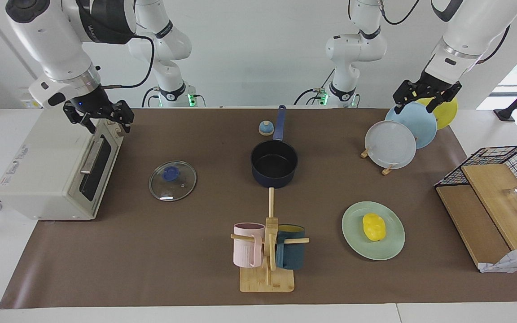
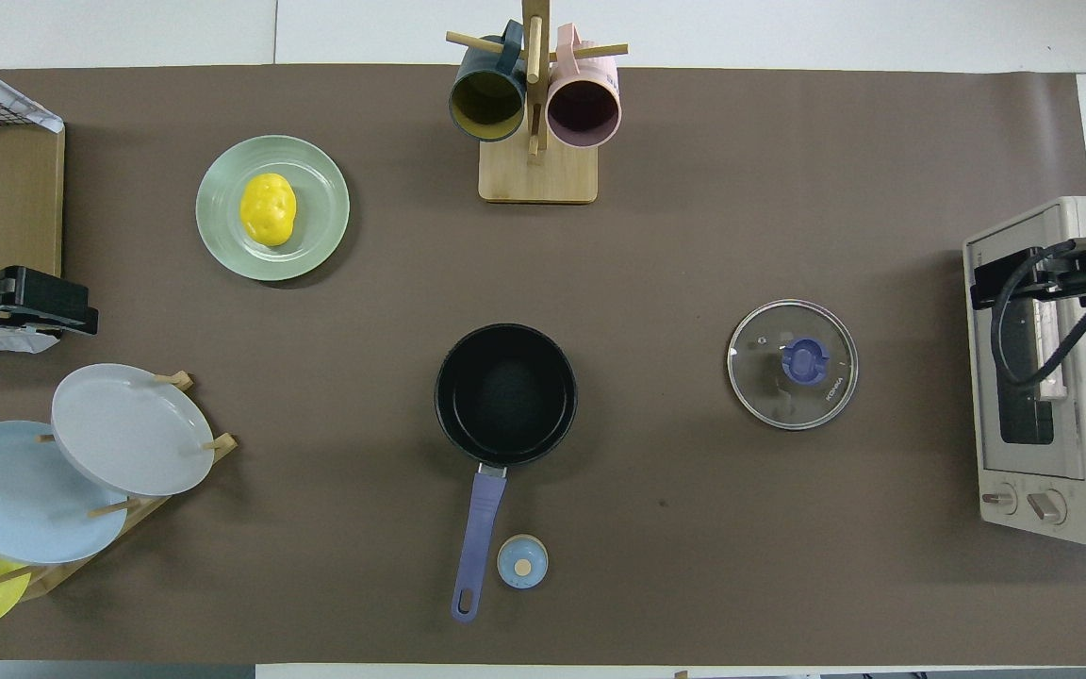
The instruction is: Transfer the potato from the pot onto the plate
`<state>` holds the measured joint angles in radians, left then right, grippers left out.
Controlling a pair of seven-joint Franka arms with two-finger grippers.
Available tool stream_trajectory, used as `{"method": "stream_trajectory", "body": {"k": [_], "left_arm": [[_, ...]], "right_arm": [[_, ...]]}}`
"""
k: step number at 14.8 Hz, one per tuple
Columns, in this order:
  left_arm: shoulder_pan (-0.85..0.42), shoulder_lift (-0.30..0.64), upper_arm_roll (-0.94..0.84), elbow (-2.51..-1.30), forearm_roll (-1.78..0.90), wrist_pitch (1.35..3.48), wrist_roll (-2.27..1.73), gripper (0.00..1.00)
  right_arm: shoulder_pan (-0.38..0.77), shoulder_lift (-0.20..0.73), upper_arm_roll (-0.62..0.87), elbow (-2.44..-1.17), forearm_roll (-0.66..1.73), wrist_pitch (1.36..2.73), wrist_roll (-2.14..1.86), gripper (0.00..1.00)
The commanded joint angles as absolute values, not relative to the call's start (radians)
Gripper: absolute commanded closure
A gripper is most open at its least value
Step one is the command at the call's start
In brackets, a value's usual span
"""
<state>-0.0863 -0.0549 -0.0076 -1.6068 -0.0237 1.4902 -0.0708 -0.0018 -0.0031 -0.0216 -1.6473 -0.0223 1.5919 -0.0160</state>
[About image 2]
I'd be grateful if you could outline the brown table mat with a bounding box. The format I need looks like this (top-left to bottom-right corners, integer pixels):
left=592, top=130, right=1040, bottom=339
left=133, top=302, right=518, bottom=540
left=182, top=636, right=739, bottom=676
left=0, top=64, right=1086, bottom=666

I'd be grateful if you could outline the glass pot lid blue knob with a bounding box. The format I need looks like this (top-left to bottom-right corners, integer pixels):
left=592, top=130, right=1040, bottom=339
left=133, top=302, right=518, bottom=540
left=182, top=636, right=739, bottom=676
left=727, top=299, right=860, bottom=432

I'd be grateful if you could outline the yellow potato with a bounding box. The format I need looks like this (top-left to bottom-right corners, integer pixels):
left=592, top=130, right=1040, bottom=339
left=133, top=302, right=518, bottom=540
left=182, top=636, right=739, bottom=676
left=239, top=173, right=298, bottom=248

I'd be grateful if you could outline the white patterned cloth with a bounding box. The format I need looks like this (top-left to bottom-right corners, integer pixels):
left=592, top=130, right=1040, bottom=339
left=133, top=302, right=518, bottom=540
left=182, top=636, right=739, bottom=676
left=0, top=47, right=65, bottom=133

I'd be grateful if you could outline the wooden mug tree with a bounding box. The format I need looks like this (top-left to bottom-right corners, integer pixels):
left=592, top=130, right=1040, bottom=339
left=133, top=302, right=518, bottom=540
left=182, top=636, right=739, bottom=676
left=446, top=0, right=629, bottom=205

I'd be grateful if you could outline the pink ribbed mug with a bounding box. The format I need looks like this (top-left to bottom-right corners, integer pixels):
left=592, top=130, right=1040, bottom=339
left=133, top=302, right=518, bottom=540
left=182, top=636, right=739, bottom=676
left=546, top=24, right=622, bottom=149

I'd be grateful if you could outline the light blue plate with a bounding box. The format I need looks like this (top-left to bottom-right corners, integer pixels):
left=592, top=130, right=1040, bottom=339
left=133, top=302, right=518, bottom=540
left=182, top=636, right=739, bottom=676
left=0, top=421, right=129, bottom=566

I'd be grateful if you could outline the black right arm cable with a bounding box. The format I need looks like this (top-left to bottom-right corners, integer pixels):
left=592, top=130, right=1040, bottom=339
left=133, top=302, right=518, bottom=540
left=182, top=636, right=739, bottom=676
left=991, top=236, right=1086, bottom=388

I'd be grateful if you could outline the mint green plate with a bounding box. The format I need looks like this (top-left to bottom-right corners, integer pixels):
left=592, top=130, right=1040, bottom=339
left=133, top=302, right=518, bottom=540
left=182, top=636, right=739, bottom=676
left=195, top=135, right=352, bottom=282

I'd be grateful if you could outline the dark teal mug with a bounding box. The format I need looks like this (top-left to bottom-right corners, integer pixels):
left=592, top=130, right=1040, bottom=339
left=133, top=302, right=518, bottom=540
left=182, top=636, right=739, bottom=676
left=449, top=21, right=528, bottom=142

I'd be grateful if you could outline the grey plate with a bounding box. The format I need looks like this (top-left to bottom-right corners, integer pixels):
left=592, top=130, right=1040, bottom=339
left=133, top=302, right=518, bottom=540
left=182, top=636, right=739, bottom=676
left=51, top=363, right=216, bottom=498

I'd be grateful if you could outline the dark blue saucepan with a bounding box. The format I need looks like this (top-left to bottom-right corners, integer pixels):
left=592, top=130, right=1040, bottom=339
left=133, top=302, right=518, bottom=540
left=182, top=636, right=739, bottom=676
left=434, top=323, right=579, bottom=623

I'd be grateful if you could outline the wooden plate rack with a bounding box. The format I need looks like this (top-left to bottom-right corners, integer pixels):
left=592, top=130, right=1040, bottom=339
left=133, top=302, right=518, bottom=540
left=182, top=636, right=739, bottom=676
left=0, top=371, right=239, bottom=602

